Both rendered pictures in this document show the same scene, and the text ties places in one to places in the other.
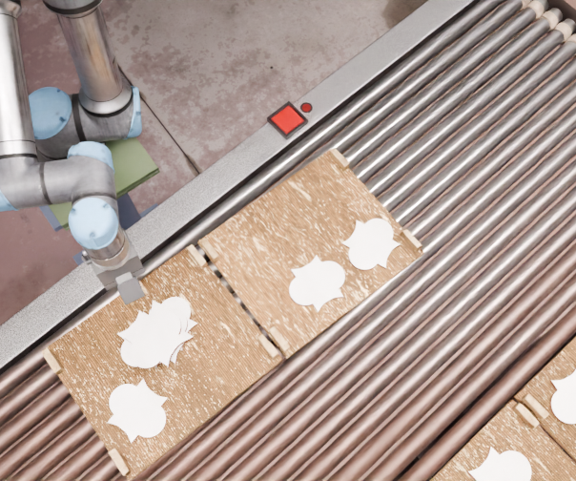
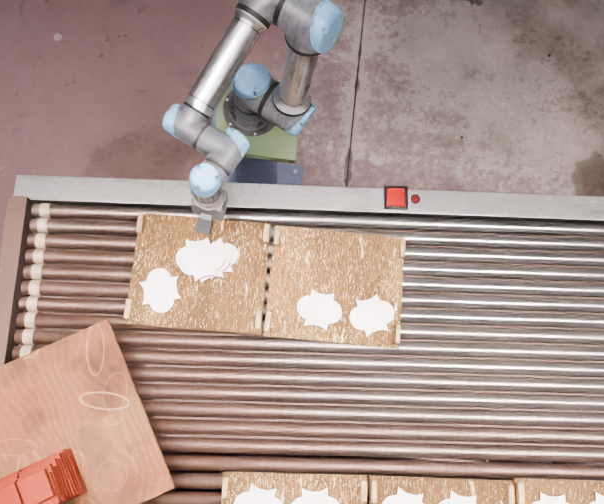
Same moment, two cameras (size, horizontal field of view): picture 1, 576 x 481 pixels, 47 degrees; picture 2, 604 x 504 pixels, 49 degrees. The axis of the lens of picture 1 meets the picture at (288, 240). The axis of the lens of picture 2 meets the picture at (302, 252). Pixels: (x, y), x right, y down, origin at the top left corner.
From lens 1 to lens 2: 0.58 m
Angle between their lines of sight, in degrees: 12
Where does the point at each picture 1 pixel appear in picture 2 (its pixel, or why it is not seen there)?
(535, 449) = not seen: outside the picture
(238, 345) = (244, 304)
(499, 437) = (337, 487)
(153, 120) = (349, 108)
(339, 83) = (451, 201)
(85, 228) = (196, 180)
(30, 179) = (193, 129)
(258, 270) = (293, 272)
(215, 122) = (388, 143)
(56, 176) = (208, 138)
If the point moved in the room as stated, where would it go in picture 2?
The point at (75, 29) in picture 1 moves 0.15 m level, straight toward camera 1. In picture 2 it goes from (292, 58) to (275, 107)
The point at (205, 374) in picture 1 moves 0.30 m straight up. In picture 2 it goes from (212, 304) to (201, 283)
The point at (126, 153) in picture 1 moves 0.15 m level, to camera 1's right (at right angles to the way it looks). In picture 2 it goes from (284, 135) to (317, 165)
